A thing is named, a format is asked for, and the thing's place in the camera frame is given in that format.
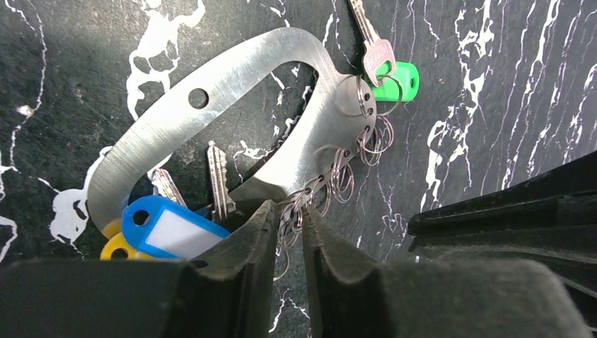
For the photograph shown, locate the large silver carabiner keyring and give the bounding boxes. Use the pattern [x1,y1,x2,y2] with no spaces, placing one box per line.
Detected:
[87,27,377,238]

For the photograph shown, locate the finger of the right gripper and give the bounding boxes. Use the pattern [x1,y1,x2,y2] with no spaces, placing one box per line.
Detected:
[407,150,597,299]

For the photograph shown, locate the yellow key tag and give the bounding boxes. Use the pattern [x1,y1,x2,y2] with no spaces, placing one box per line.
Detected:
[100,218,155,261]

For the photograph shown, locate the green key tag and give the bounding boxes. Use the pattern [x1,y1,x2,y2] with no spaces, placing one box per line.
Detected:
[347,0,420,103]

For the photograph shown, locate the blue key tag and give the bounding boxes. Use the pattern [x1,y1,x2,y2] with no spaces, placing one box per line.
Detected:
[121,196,231,261]

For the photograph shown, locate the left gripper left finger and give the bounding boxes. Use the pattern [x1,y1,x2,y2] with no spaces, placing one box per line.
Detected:
[1,201,278,337]

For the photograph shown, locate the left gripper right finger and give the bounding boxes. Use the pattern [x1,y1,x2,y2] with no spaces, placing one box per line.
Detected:
[302,206,592,337]

